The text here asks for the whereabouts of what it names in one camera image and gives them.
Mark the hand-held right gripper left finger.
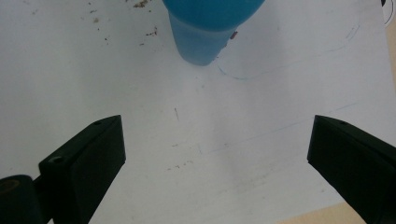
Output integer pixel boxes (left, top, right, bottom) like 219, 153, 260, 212
37, 115, 127, 224

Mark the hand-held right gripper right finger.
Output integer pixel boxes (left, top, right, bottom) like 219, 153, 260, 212
306, 115, 396, 224

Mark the blue plastic bottle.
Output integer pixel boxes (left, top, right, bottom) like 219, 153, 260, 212
162, 0, 266, 67

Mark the white table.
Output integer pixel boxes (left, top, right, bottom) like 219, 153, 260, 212
0, 0, 396, 224

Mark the thin black cable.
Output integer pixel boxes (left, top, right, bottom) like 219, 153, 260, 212
380, 0, 396, 26

